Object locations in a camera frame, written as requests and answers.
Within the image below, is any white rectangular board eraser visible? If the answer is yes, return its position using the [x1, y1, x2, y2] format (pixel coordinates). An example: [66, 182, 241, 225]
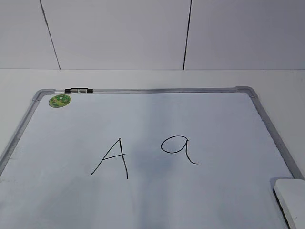
[274, 178, 305, 229]

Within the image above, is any white framed whiteboard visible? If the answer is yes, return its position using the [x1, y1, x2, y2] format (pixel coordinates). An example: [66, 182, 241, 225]
[0, 87, 305, 229]

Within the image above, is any black silver hanging clip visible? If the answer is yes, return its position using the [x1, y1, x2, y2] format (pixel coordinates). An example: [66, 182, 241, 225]
[64, 88, 93, 94]

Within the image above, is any round green magnet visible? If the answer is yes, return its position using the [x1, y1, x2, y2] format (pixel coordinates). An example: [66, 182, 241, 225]
[49, 94, 71, 108]

